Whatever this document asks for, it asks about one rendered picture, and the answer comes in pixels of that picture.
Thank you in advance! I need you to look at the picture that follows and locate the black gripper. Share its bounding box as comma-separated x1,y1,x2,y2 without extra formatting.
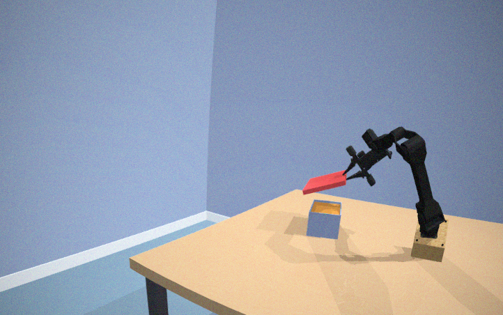
342,146,378,186

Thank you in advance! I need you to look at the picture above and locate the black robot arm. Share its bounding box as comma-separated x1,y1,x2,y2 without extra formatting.
362,126,445,239

